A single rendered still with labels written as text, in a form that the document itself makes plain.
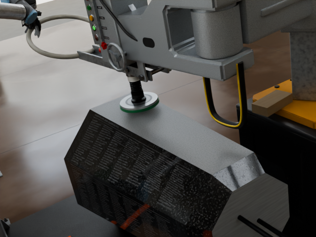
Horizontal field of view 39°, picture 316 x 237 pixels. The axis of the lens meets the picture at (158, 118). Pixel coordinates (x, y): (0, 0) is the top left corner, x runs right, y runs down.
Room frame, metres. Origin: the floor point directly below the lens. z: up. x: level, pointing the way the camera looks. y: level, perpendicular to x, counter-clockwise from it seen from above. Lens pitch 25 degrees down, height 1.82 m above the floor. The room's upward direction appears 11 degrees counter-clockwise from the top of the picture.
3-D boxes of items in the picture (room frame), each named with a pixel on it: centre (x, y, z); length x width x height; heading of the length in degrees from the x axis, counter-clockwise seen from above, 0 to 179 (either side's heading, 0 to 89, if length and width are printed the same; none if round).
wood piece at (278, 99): (2.06, -0.59, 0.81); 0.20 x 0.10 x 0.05; 124
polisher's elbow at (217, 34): (1.76, -0.30, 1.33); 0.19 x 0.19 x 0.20
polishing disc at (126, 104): (2.29, 0.08, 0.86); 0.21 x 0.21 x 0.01
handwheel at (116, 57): (2.12, 0.11, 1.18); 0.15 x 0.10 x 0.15; 36
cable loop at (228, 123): (1.75, -0.30, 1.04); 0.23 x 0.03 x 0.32; 36
